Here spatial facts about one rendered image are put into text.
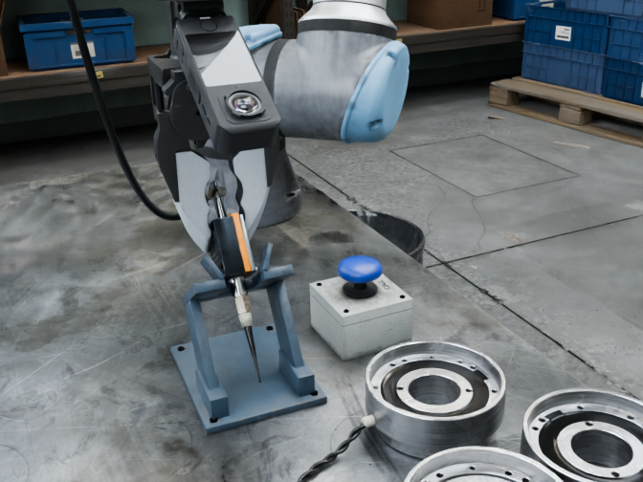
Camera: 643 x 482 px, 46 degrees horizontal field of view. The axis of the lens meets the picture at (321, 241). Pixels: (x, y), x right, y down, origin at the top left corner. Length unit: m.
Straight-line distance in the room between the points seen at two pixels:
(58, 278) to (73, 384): 0.22
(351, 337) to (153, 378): 0.17
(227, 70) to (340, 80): 0.33
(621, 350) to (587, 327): 0.14
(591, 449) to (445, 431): 0.11
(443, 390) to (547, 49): 4.15
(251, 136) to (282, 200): 0.45
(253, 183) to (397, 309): 0.17
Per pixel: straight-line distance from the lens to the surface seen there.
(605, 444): 0.59
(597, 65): 4.48
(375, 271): 0.67
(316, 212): 0.99
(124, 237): 0.96
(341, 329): 0.66
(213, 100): 0.52
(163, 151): 0.59
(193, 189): 0.60
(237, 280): 0.62
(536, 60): 4.76
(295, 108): 0.88
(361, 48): 0.87
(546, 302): 2.49
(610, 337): 2.36
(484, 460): 0.53
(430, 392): 0.62
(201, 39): 0.56
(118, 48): 3.95
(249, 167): 0.61
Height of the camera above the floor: 1.17
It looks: 24 degrees down
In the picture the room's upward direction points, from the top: 2 degrees counter-clockwise
